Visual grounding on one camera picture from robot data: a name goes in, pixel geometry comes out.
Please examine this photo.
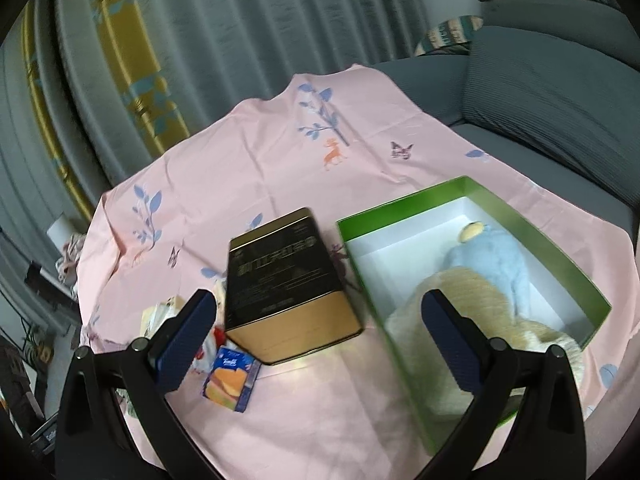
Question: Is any yellow patterned curtain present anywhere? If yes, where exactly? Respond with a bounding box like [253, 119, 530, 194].
[20, 0, 191, 221]

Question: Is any cream plush toy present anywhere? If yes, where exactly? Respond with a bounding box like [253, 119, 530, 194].
[385, 266, 586, 418]

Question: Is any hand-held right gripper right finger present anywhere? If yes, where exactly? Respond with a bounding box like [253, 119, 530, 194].
[420, 287, 588, 480]

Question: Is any green cardboard box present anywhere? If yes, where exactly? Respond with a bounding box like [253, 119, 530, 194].
[335, 175, 613, 453]

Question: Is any patterned cushion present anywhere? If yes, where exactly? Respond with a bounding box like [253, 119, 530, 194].
[414, 15, 485, 58]

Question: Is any grey curtain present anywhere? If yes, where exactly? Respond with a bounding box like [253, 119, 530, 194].
[0, 0, 431, 241]

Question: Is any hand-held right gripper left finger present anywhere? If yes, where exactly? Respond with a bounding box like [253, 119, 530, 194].
[55, 287, 236, 480]

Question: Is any blue tissue pack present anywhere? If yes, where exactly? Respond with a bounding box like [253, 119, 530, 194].
[201, 345, 262, 413]

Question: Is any pink printed tablecloth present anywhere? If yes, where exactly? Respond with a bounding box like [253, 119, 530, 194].
[75, 64, 640, 480]

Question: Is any floral cloth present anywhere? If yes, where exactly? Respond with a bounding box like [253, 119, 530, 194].
[55, 232, 90, 283]

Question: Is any red and white packet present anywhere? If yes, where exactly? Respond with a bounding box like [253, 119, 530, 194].
[192, 325, 231, 373]

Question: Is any grey ribbed cushion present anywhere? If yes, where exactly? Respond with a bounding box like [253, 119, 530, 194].
[462, 25, 640, 181]

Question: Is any cream tissue pack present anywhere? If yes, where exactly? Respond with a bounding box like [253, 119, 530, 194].
[140, 296, 188, 341]

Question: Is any blue plush toy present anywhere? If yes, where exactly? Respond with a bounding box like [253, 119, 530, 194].
[442, 220, 531, 322]

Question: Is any black and gold tin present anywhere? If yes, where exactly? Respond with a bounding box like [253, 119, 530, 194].
[223, 207, 364, 366]

